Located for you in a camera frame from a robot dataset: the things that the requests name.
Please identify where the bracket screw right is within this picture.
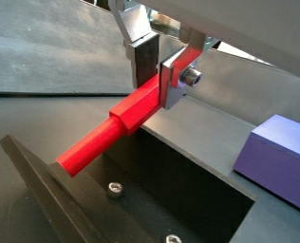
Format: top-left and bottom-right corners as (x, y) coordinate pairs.
(164, 234), (182, 243)

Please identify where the black angle bracket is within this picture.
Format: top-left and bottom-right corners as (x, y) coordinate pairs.
(0, 129), (255, 243)

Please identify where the bracket screw left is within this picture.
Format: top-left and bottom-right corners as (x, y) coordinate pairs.
(107, 182), (123, 198)

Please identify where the red peg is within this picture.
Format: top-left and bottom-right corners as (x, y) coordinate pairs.
(56, 72), (162, 177)

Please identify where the bracket screw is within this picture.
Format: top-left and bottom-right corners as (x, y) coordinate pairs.
(107, 182), (123, 198)
(164, 234), (182, 243)

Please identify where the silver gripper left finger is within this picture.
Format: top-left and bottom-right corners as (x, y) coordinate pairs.
(108, 0), (159, 88)

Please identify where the purple base board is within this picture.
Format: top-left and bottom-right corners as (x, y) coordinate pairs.
(234, 115), (300, 208)

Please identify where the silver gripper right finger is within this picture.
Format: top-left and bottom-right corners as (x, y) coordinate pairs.
(159, 27), (218, 109)

